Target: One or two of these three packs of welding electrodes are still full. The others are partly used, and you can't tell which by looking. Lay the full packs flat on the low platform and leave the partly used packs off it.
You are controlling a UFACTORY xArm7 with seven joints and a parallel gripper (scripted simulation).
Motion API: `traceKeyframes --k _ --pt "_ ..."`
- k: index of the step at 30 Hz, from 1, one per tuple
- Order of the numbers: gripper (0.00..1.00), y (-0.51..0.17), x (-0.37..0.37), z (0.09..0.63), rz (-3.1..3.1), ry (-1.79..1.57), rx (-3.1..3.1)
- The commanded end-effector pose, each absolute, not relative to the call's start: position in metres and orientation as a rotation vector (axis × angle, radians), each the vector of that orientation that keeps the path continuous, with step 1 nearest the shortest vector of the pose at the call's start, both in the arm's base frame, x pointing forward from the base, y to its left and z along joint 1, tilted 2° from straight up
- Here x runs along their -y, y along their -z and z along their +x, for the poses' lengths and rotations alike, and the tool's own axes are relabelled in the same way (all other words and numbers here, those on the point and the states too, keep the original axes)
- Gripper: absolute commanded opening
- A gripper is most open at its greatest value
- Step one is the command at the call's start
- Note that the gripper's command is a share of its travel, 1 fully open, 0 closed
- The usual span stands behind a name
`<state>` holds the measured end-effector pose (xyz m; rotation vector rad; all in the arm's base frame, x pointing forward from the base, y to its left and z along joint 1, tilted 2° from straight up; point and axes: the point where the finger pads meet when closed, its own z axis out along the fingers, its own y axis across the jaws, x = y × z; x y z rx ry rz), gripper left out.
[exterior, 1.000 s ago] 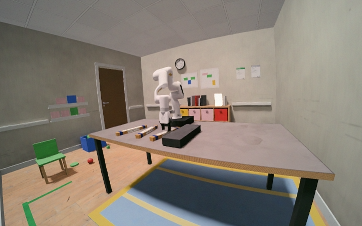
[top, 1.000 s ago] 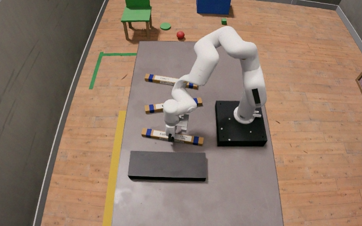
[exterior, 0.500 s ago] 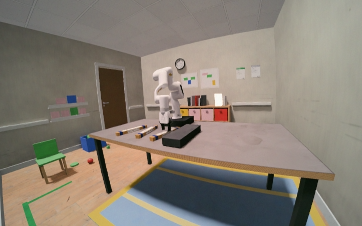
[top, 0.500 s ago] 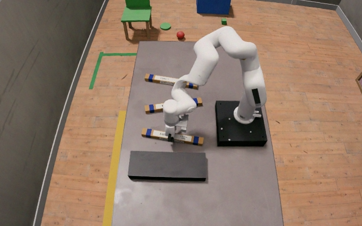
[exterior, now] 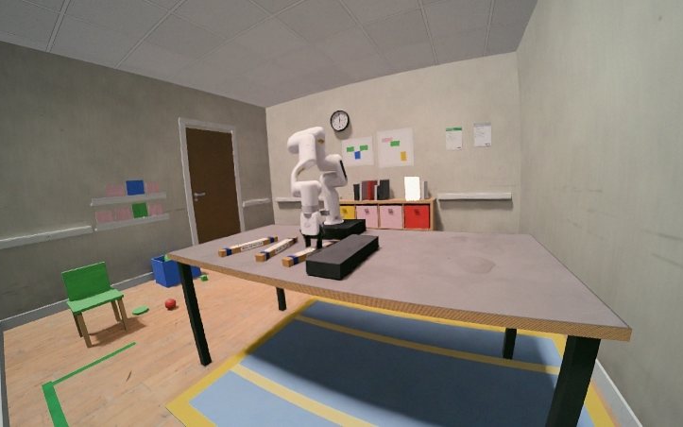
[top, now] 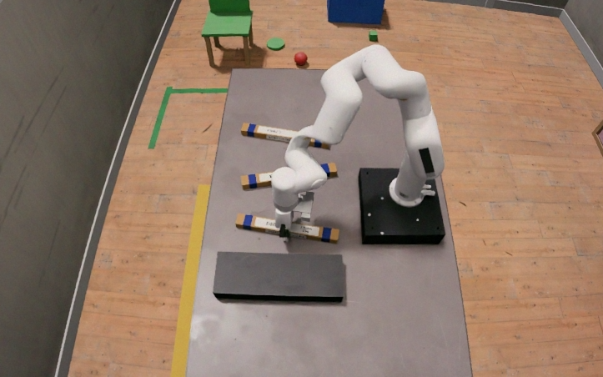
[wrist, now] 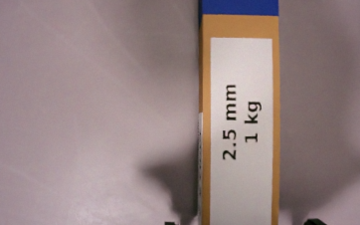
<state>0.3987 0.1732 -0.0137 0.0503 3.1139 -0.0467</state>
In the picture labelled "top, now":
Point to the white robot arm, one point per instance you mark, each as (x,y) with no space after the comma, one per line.
(423,159)

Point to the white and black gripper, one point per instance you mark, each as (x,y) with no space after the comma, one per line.
(281,219)

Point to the tan box with blue bands and white label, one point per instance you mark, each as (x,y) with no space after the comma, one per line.
(278,134)

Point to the tan box with blue bands and white labels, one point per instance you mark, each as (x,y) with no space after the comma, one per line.
(264,179)

